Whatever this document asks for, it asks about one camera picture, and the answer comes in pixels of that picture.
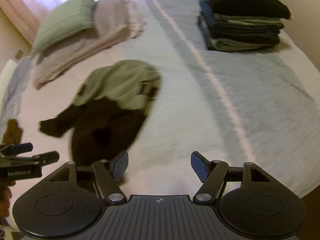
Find black folded garment top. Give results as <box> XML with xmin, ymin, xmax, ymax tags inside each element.
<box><xmin>208</xmin><ymin>0</ymin><xmax>291</xmax><ymax>20</ymax></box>

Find pink and blue bedspread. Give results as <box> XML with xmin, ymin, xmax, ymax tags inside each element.
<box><xmin>1</xmin><ymin>0</ymin><xmax>319</xmax><ymax>197</ymax></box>

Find green checked pillow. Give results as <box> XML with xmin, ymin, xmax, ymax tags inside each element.
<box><xmin>30</xmin><ymin>0</ymin><xmax>95</xmax><ymax>55</ymax></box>

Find left hand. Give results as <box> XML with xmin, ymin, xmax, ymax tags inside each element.
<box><xmin>0</xmin><ymin>181</ymin><xmax>16</xmax><ymax>218</ymax></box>

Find stack of folded dark clothes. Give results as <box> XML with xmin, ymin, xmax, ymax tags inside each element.
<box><xmin>197</xmin><ymin>0</ymin><xmax>284</xmax><ymax>52</ymax></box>

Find brown tights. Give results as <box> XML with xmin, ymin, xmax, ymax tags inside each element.
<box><xmin>2</xmin><ymin>119</ymin><xmax>23</xmax><ymax>145</ymax></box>

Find black and grey TJC sweater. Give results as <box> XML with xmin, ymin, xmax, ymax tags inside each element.
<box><xmin>39</xmin><ymin>60</ymin><xmax>161</xmax><ymax>166</ymax></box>

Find folded beige blanket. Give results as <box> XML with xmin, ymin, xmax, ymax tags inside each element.
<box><xmin>31</xmin><ymin>0</ymin><xmax>145</xmax><ymax>89</ymax></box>

